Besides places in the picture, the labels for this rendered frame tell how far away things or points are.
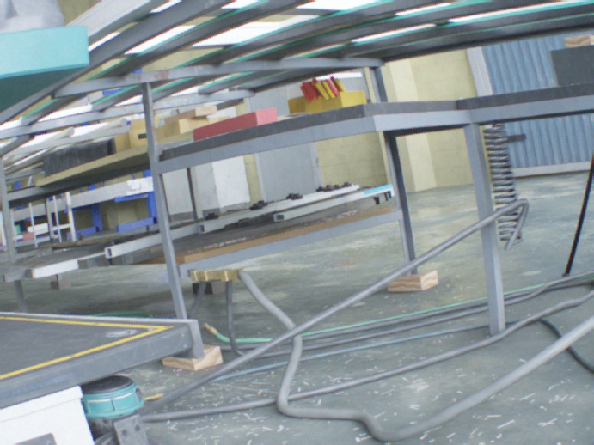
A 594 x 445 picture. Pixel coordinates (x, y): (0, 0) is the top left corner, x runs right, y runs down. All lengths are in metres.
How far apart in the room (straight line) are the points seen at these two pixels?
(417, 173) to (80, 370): 8.30
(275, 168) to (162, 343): 10.07
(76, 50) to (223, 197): 10.24
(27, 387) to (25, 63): 0.38
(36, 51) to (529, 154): 7.74
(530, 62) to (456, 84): 1.19
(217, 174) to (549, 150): 4.90
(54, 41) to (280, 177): 10.09
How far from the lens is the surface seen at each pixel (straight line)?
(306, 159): 10.61
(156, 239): 2.54
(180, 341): 1.01
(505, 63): 8.54
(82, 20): 1.78
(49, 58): 0.94
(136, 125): 3.54
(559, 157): 8.29
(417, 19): 2.18
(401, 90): 9.12
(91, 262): 2.49
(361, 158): 10.03
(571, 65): 1.89
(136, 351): 0.96
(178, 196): 11.82
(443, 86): 9.13
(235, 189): 11.31
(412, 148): 9.08
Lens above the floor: 0.49
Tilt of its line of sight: 4 degrees down
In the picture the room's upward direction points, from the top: 10 degrees counter-clockwise
